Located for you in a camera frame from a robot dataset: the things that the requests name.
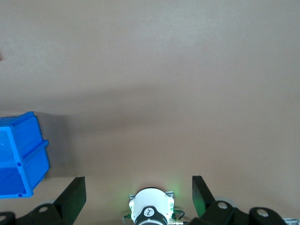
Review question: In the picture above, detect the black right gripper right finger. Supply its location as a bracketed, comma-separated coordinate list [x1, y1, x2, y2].
[191, 175, 251, 225]

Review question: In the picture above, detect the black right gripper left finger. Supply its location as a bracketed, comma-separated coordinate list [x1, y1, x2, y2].
[15, 177, 87, 225]

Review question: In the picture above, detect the blue plastic storage bin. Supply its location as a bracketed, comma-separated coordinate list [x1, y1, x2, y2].
[0, 111, 51, 199]

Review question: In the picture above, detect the brown table mat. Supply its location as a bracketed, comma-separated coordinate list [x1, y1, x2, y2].
[0, 0, 300, 225]

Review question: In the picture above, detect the black cable green connector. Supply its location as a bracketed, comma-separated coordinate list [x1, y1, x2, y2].
[172, 209, 186, 222]
[121, 211, 133, 223]

